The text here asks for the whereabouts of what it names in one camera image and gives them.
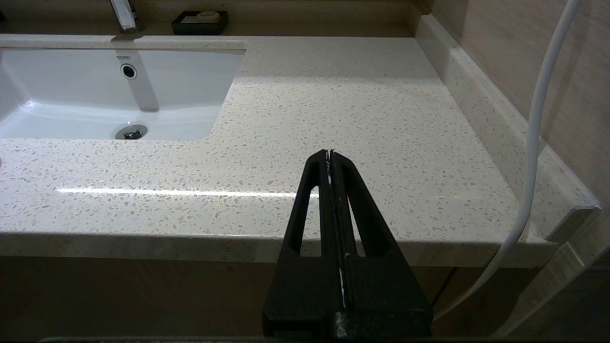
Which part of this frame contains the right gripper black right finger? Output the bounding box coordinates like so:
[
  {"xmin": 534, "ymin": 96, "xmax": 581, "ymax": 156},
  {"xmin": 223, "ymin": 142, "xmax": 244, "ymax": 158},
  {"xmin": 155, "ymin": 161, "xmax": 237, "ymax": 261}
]
[{"xmin": 331, "ymin": 150, "xmax": 433, "ymax": 337}]

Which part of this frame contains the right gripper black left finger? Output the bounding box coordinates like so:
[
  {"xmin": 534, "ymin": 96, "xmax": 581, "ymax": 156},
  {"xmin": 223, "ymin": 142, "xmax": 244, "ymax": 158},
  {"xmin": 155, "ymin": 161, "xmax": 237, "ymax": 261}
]
[{"xmin": 263, "ymin": 150, "xmax": 345, "ymax": 337}]

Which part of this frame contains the brown vanity cabinet front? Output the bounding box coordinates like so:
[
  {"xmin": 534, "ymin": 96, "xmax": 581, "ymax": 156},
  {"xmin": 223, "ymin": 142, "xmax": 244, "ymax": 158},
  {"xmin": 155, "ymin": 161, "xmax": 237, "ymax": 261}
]
[{"xmin": 0, "ymin": 255, "xmax": 553, "ymax": 341}]

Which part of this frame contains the chrome sink drain plug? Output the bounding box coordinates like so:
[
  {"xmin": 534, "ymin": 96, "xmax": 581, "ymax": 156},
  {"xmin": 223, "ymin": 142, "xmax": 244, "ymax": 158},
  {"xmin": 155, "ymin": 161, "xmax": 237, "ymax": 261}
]
[{"xmin": 116, "ymin": 124, "xmax": 148, "ymax": 141}]

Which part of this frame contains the black soap dish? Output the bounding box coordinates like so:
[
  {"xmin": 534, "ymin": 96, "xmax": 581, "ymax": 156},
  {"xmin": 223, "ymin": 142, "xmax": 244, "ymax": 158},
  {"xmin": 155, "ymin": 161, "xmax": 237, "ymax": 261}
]
[{"xmin": 172, "ymin": 10, "xmax": 229, "ymax": 36}]

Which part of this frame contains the white ceramic sink basin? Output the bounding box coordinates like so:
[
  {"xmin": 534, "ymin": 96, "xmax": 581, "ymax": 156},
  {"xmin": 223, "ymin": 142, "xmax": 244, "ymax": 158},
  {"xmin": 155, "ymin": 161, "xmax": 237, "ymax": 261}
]
[{"xmin": 0, "ymin": 35, "xmax": 249, "ymax": 142}]

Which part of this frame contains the round beige soap bar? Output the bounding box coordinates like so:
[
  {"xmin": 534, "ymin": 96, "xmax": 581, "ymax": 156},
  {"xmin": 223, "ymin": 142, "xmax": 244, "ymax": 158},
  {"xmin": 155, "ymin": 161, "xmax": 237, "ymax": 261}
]
[{"xmin": 183, "ymin": 11, "xmax": 221, "ymax": 24}]

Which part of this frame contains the chrome basin faucet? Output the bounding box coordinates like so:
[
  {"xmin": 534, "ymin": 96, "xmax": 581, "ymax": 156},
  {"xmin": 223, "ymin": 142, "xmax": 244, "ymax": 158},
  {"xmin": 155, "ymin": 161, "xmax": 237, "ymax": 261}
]
[{"xmin": 110, "ymin": 0, "xmax": 146, "ymax": 35}]

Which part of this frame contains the white cable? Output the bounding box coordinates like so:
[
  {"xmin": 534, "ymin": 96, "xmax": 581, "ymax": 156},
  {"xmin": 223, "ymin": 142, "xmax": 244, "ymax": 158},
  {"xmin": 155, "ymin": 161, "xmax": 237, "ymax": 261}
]
[{"xmin": 433, "ymin": 0, "xmax": 581, "ymax": 321}]

